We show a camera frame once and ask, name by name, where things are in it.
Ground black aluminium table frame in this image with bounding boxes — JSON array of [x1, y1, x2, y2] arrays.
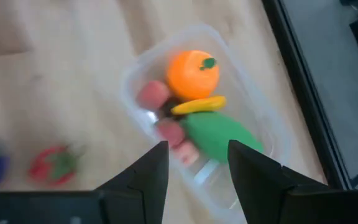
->
[[261, 0, 354, 190]]

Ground clear plastic tupperware container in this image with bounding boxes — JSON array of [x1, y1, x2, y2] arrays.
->
[[119, 24, 291, 224]]

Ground green oval toy vegetable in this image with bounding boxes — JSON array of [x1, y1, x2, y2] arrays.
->
[[181, 111, 264, 164]]

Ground orange toy tangerine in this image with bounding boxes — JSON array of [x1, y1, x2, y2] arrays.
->
[[165, 49, 220, 101]]

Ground red toy strawberry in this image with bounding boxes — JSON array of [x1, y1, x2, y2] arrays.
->
[[27, 145, 86, 187]]

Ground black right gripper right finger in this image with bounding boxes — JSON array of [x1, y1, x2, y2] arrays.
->
[[227, 139, 358, 224]]

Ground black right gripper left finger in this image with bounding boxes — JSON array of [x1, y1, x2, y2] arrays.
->
[[0, 141, 170, 224]]

